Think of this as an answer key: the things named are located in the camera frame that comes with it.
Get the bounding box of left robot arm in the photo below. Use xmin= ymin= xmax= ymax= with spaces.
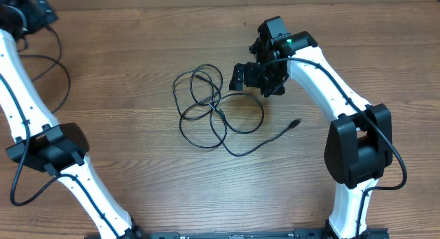
xmin=1 ymin=0 xmax=147 ymax=238

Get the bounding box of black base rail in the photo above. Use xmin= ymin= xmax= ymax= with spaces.
xmin=84 ymin=227 xmax=391 ymax=239

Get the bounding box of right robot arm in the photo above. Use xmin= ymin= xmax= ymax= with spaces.
xmin=229 ymin=16 xmax=392 ymax=238

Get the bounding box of black USB cable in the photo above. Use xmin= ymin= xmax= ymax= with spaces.
xmin=171 ymin=63 xmax=303 ymax=158
xmin=19 ymin=24 xmax=72 ymax=115

